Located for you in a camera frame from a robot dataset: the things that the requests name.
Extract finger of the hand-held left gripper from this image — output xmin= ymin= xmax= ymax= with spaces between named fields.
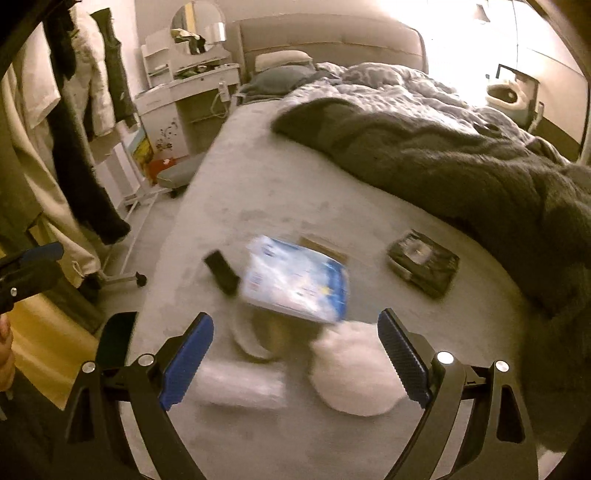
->
xmin=0 ymin=242 xmax=65 ymax=317
xmin=98 ymin=311 xmax=139 ymax=370

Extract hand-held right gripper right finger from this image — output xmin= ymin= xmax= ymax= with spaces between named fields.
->
xmin=377 ymin=308 xmax=539 ymax=480

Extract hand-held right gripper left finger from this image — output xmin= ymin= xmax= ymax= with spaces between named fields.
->
xmin=64 ymin=312 xmax=215 ymax=480

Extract white tissue ball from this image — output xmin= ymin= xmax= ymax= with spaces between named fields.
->
xmin=308 ymin=320 xmax=419 ymax=417

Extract white cylinder roll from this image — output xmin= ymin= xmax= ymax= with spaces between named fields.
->
xmin=196 ymin=359 xmax=288 ymax=411

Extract round bowl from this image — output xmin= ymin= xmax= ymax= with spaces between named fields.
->
xmin=230 ymin=302 xmax=289 ymax=361

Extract small black box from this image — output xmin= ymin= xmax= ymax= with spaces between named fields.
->
xmin=204 ymin=249 xmax=241 ymax=296

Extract black plastic packet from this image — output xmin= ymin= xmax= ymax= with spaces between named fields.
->
xmin=387 ymin=229 xmax=461 ymax=298

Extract blue and white packet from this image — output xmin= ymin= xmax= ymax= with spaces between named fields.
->
xmin=240 ymin=234 xmax=352 ymax=324

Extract person's left hand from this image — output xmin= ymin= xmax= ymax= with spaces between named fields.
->
xmin=0 ymin=318 xmax=16 ymax=393

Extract beige hanging garment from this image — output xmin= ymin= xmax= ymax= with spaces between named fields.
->
xmin=0 ymin=60 xmax=102 ymax=301

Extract white rolling clothes rack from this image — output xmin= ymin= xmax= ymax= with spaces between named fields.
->
xmin=92 ymin=134 xmax=148 ymax=287

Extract black hanging garment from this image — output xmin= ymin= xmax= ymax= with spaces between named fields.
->
xmin=44 ymin=0 xmax=132 ymax=245

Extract brown cardboard piece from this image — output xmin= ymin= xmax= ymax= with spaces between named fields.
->
xmin=299 ymin=235 xmax=350 ymax=261

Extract yellow landscape painting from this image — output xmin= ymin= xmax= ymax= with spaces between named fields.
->
xmin=124 ymin=127 xmax=155 ymax=185

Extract red bag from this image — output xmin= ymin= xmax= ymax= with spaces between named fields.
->
xmin=150 ymin=157 xmax=178 ymax=178

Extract grey cushioned stool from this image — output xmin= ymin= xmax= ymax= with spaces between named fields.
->
xmin=156 ymin=154 xmax=206 ymax=199

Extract white fluffy hanging jacket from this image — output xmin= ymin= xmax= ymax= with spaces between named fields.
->
xmin=69 ymin=4 xmax=116 ymax=141

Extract dark green hanging garment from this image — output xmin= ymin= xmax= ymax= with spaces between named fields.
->
xmin=90 ymin=7 xmax=139 ymax=127

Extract grey bed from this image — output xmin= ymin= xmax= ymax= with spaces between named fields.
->
xmin=139 ymin=18 xmax=591 ymax=480

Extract dark grey fluffy blanket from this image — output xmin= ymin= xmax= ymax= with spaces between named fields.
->
xmin=270 ymin=97 xmax=591 ymax=453

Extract white vanity table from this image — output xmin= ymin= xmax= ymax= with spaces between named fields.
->
xmin=134 ymin=34 xmax=243 ymax=162

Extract round vanity mirror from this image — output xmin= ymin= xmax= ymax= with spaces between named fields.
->
xmin=170 ymin=1 xmax=228 ymax=57

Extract light grey duvet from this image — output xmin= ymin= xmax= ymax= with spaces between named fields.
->
xmin=284 ymin=62 xmax=571 ymax=162

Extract white pet bed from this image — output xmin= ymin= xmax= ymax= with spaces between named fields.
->
xmin=485 ymin=65 xmax=541 ymax=127

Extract grey pillow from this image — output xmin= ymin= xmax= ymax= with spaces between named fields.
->
xmin=240 ymin=65 xmax=319 ymax=100

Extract white pillow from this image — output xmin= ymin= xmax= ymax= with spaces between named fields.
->
xmin=255 ymin=50 xmax=311 ymax=72

